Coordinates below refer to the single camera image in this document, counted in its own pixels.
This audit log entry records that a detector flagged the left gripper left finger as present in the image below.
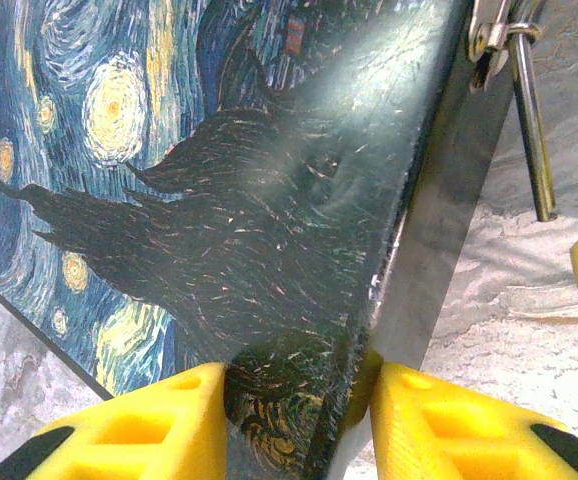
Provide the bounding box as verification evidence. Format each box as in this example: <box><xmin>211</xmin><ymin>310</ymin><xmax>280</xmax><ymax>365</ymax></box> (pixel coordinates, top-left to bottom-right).
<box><xmin>0</xmin><ymin>361</ymin><xmax>229</xmax><ymax>480</ymax></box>

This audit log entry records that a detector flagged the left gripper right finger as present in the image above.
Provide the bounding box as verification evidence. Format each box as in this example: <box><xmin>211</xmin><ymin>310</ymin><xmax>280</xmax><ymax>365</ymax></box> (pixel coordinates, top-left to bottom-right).
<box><xmin>341</xmin><ymin>349</ymin><xmax>578</xmax><ymax>480</ymax></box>

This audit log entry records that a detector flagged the starry night painted box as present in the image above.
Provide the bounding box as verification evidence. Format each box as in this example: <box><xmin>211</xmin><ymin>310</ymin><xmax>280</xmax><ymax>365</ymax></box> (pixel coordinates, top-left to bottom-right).
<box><xmin>0</xmin><ymin>0</ymin><xmax>515</xmax><ymax>480</ymax></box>

